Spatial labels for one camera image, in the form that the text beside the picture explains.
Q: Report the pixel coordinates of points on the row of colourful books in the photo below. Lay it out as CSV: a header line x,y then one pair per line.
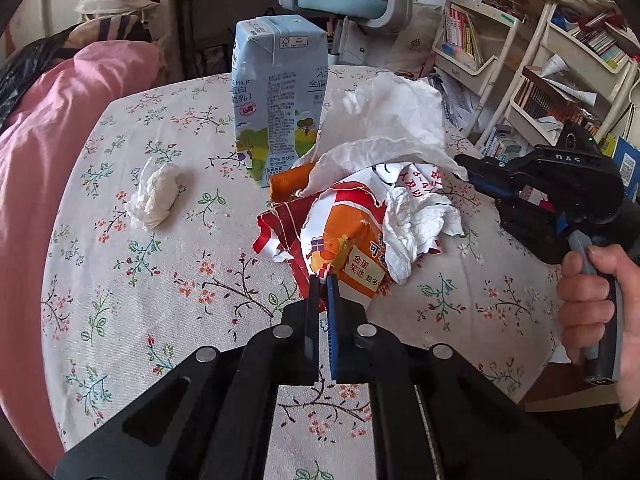
x,y
505,145

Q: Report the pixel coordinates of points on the person's right hand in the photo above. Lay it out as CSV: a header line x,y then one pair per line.
x,y
630,320

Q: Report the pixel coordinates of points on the floral tablecloth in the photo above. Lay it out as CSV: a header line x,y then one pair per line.
x,y
200,260

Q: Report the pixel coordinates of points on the torn orange snack wrapper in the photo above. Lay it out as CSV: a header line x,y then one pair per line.
x,y
345,230

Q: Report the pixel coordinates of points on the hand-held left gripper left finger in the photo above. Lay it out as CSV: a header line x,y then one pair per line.
x,y
312,330

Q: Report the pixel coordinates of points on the small crumpled tissue ball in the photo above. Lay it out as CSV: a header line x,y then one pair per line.
x,y
155,195

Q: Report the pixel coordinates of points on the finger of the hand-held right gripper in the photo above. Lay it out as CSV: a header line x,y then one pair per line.
x,y
525,230
485,165

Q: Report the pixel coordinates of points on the white tissue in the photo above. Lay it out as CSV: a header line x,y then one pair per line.
x,y
415,220

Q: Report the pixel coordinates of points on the beige canvas bag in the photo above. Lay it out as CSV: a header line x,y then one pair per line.
x,y
110,5

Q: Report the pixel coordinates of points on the black plastic bag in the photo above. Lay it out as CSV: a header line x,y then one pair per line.
x,y
25,75

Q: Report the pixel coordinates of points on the stack of papers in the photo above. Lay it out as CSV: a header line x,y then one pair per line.
x,y
455,102

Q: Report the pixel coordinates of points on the large white paper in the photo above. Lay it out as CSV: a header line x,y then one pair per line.
x,y
395,110

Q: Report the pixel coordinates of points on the blue printed box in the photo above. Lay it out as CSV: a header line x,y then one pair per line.
x,y
622,160

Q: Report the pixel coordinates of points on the row of brown books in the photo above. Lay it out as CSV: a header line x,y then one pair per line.
x,y
550,102

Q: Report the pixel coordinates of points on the white paper bag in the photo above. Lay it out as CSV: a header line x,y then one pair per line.
x,y
417,42

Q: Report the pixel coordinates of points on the striped bag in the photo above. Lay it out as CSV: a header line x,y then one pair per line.
x,y
110,30

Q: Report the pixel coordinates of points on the light blue milk carton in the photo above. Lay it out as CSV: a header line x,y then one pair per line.
x,y
280,100

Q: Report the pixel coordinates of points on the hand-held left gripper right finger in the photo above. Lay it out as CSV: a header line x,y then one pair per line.
x,y
334,330

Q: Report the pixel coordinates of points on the white rolling book rack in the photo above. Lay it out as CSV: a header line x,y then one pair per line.
x,y
542,25
460,62

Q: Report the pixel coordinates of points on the pink quilt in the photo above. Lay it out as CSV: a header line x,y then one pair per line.
x,y
30,160

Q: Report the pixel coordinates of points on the row of upright books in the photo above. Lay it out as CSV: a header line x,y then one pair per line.
x,y
462,30

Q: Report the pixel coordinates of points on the blue office chair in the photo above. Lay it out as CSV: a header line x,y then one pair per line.
x,y
345,2

